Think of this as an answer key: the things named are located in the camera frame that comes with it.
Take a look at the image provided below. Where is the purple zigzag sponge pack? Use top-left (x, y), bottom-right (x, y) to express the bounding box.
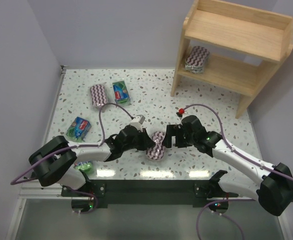
top-left (184, 46), bottom-right (210, 74)
top-left (89, 84), bottom-right (110, 108)
top-left (146, 131), bottom-right (166, 162)

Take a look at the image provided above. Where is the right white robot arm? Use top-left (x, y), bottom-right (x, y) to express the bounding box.
top-left (162, 115), bottom-right (293, 216)

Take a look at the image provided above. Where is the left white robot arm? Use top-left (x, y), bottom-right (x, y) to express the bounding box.
top-left (28, 125), bottom-right (155, 190)

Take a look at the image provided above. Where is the wooden two-tier shelf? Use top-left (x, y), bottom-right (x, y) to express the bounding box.
top-left (171, 0), bottom-right (293, 118)

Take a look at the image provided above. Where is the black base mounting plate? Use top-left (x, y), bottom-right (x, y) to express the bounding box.
top-left (60, 178), bottom-right (240, 209)

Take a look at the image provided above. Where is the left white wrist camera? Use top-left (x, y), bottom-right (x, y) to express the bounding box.
top-left (129, 114), bottom-right (145, 132)

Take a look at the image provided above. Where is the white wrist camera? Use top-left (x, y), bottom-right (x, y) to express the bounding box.
top-left (129, 114), bottom-right (145, 132)
top-left (176, 108), bottom-right (187, 120)

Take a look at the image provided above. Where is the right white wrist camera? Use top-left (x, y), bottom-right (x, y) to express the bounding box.
top-left (176, 108), bottom-right (187, 120)

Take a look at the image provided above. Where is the aluminium frame rail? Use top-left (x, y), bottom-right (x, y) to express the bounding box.
top-left (17, 65), bottom-right (69, 200)

